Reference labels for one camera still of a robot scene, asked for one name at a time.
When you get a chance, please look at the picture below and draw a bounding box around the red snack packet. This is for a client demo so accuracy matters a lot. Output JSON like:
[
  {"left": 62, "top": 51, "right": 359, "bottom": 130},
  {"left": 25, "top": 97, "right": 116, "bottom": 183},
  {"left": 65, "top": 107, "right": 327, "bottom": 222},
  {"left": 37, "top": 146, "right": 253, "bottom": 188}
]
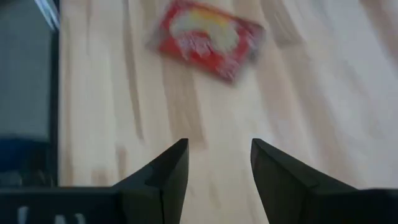
[{"left": 145, "top": 0, "right": 266, "bottom": 85}]

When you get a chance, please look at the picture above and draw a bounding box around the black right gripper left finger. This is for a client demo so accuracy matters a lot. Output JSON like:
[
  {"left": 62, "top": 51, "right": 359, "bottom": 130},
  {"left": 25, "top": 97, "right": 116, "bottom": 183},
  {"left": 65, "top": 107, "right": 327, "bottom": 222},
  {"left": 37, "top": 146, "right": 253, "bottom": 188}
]
[{"left": 113, "top": 138, "right": 190, "bottom": 224}]

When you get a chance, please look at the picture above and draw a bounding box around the silver metal bracket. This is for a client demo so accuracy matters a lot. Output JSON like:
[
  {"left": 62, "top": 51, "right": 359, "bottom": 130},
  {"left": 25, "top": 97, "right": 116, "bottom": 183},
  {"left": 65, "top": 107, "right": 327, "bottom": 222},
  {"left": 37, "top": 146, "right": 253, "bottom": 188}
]
[{"left": 33, "top": 0, "right": 60, "bottom": 31}]

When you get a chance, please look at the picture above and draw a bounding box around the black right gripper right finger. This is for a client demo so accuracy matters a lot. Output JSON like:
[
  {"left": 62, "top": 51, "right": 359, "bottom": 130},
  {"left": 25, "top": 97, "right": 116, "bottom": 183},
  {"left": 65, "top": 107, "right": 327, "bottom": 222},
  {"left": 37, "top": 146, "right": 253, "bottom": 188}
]
[{"left": 250, "top": 138, "right": 398, "bottom": 224}]

